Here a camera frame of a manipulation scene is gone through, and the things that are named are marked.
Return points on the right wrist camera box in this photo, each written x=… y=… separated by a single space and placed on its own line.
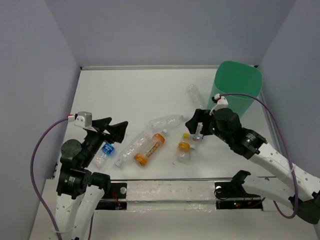
x=220 y=102

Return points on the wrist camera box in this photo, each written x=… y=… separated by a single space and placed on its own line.
x=220 y=102
x=83 y=119

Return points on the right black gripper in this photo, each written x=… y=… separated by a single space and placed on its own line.
x=199 y=115

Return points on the small clear bottle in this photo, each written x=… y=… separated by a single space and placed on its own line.
x=198 y=136

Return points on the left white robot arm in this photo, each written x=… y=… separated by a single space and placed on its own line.
x=79 y=190

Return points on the small yellow cap bottle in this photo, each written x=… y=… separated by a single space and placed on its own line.
x=184 y=148

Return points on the green plastic bin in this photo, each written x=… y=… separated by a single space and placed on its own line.
x=236 y=77

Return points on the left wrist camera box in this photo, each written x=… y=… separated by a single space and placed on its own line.
x=83 y=119

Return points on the orange label tea bottle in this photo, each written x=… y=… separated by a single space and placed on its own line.
x=157 y=140

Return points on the clear crushed bottle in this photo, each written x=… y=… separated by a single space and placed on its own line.
x=166 y=122

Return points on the clear bottle white cap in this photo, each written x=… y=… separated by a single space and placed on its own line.
x=126 y=157

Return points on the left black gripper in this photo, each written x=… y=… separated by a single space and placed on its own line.
x=117 y=130

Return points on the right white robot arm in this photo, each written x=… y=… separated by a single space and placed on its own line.
x=298 y=188

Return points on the blue label water bottle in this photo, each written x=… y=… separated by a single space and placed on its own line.
x=104 y=156

